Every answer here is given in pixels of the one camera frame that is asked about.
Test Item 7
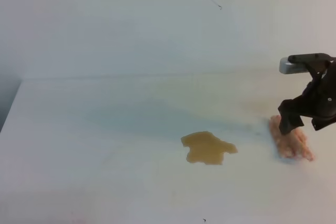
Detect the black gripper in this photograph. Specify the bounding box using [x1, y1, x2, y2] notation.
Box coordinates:
[278, 61, 336, 135]

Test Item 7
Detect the pink white rag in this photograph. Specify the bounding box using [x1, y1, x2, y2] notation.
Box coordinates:
[269, 115, 314, 162]

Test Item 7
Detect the brown coffee stain puddle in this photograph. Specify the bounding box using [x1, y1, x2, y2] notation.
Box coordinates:
[181, 131, 238, 165]

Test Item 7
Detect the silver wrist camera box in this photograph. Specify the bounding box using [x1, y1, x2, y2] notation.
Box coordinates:
[278, 52, 336, 74]

